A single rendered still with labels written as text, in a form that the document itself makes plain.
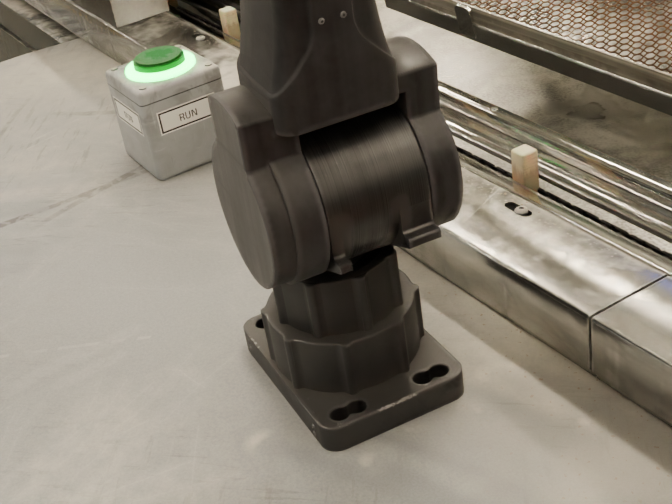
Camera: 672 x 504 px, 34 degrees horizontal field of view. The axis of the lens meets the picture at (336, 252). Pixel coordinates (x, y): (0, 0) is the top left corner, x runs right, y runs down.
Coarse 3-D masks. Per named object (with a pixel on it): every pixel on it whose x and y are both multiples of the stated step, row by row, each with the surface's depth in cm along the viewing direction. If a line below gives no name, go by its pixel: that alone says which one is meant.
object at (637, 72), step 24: (432, 0) 91; (456, 0) 88; (480, 0) 90; (528, 0) 88; (648, 0) 82; (480, 24) 87; (504, 24) 84; (600, 24) 82; (552, 48) 81; (576, 48) 78; (600, 48) 79; (624, 72) 75; (648, 72) 73
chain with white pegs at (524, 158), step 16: (176, 0) 115; (224, 16) 103; (224, 32) 105; (240, 32) 105; (480, 160) 78; (512, 160) 73; (528, 160) 72; (512, 176) 75; (528, 176) 72; (544, 192) 73; (576, 208) 71; (608, 224) 68; (640, 240) 66
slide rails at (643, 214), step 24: (192, 0) 114; (216, 0) 112; (240, 24) 105; (456, 120) 82; (480, 144) 78; (504, 144) 77; (480, 168) 75; (552, 168) 74; (576, 168) 73; (528, 192) 71; (576, 192) 71; (600, 192) 70; (624, 192) 70; (576, 216) 68; (624, 216) 67; (648, 216) 67; (624, 240) 65
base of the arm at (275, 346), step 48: (288, 288) 58; (336, 288) 57; (384, 288) 58; (288, 336) 59; (336, 336) 58; (384, 336) 58; (432, 336) 62; (288, 384) 60; (336, 384) 59; (384, 384) 59; (432, 384) 59; (336, 432) 57
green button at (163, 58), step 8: (152, 48) 87; (160, 48) 87; (168, 48) 87; (176, 48) 86; (136, 56) 86; (144, 56) 86; (152, 56) 86; (160, 56) 85; (168, 56) 85; (176, 56) 85; (184, 56) 86; (136, 64) 85; (144, 64) 84; (152, 64) 84; (160, 64) 84; (168, 64) 84; (176, 64) 85; (144, 72) 85; (152, 72) 84
